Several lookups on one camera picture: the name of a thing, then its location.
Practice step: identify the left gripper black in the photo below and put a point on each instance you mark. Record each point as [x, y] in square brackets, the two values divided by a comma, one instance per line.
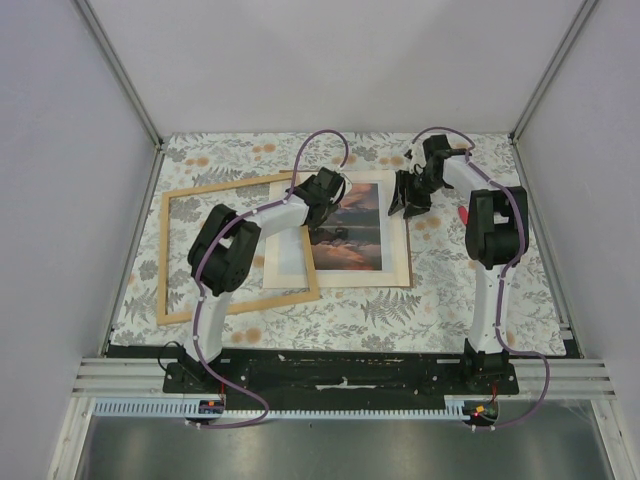
[331, 209]

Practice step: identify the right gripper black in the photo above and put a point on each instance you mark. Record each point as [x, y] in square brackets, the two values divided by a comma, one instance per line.
[403, 182]

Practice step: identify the sunset landscape photo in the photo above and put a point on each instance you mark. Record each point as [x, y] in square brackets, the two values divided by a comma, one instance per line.
[350, 239]

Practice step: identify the red black screwdriver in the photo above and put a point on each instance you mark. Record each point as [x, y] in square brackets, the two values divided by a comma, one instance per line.
[463, 215]

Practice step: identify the cream mat board passe-partout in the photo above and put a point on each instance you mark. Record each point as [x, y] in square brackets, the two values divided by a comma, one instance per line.
[395, 250]

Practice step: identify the wooden picture frame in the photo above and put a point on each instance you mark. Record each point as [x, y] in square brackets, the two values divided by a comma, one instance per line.
[163, 318]

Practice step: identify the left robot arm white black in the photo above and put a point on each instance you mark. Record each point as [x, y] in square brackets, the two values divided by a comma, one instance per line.
[223, 252]

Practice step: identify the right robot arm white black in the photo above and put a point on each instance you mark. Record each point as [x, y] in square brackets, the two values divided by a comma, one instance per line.
[496, 237]

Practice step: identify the floral patterned table mat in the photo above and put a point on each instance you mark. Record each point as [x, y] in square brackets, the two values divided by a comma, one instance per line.
[433, 316]

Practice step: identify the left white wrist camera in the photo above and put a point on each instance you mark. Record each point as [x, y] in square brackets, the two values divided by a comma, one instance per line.
[344, 189]

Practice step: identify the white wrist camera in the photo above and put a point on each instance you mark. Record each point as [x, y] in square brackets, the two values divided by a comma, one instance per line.
[344, 189]
[416, 158]

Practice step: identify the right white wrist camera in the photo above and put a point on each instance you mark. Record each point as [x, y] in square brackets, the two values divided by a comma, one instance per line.
[416, 158]

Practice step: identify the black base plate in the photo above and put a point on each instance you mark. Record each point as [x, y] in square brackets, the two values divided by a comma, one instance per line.
[268, 379]

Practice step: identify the right aluminium corner post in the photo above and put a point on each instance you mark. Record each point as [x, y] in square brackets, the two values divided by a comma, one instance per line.
[553, 67]

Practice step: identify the aluminium corner post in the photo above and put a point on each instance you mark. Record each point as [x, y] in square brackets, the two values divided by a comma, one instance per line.
[101, 38]
[553, 67]

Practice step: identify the left aluminium corner post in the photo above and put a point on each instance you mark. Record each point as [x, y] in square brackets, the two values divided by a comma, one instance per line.
[101, 38]

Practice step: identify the white slotted cable duct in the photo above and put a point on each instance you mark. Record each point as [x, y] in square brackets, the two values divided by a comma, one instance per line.
[203, 409]

